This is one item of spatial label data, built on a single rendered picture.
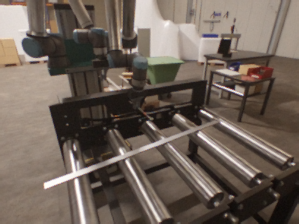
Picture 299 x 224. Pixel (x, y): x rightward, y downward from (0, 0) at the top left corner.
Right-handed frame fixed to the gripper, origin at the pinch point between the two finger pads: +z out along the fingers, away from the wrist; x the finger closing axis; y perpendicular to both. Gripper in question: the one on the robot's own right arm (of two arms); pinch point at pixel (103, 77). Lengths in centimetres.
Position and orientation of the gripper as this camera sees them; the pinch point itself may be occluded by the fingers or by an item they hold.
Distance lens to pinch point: 143.1
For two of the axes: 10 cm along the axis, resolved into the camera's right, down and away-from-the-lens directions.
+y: -4.4, -4.0, 8.0
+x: -9.0, 2.0, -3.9
